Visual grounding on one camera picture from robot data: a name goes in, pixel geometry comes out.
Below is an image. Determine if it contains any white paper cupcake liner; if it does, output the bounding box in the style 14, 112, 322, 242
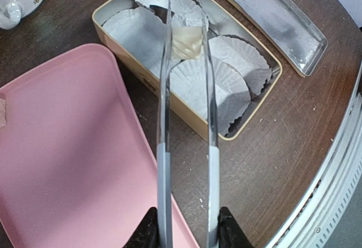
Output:
171, 57, 251, 136
135, 0, 209, 32
102, 7, 166, 77
209, 35, 272, 96

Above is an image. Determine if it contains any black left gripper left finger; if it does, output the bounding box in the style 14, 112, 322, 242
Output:
123, 207, 160, 248

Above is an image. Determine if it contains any tan tin box base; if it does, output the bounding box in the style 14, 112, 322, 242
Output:
92, 0, 283, 141

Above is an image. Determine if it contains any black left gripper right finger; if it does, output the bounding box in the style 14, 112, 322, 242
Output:
218, 207, 254, 248

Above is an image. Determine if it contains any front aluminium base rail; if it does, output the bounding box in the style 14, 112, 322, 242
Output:
267, 75, 361, 247

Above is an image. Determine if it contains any pink plastic tray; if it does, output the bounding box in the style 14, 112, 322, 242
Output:
0, 43, 199, 248

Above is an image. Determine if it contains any bear print tin lid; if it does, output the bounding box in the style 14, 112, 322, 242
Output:
228, 0, 328, 77

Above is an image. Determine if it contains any white ridged chocolate square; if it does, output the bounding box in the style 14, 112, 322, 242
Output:
172, 27, 202, 60

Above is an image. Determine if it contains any dark heart chocolate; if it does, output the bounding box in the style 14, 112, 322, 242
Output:
149, 5, 167, 24

